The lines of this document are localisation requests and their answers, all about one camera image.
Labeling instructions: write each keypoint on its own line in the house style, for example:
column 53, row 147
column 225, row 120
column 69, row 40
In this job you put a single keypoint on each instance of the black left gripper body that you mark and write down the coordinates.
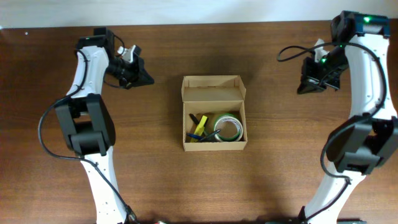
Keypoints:
column 135, row 72

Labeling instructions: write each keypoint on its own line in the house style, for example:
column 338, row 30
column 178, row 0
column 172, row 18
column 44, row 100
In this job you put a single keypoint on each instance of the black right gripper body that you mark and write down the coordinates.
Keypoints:
column 311, row 72

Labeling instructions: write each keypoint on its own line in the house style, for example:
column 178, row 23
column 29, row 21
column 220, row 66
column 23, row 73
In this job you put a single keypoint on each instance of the black marker pen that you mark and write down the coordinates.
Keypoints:
column 194, row 119

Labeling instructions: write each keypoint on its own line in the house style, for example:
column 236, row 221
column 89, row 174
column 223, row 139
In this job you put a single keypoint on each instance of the blue ballpoint pen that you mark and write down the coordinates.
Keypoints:
column 194, row 136

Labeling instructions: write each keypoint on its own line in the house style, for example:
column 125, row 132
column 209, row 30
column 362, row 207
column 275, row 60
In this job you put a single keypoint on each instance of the white masking tape roll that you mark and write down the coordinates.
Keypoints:
column 230, row 128

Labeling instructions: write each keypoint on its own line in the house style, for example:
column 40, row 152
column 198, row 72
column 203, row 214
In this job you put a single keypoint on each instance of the yellow highlighter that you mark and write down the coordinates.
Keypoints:
column 200, row 128

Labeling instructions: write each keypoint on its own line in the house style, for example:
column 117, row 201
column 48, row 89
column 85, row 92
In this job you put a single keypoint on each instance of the cardboard box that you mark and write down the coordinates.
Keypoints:
column 221, row 99

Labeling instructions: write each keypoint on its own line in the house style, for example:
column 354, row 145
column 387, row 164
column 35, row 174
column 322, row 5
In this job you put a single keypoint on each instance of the green tape roll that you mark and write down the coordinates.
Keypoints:
column 228, row 127

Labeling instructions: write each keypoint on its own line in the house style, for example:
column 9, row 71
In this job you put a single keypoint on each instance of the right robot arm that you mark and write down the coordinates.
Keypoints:
column 369, row 137

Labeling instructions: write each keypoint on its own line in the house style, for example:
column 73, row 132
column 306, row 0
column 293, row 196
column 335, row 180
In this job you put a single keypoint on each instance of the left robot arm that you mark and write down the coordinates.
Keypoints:
column 86, row 124

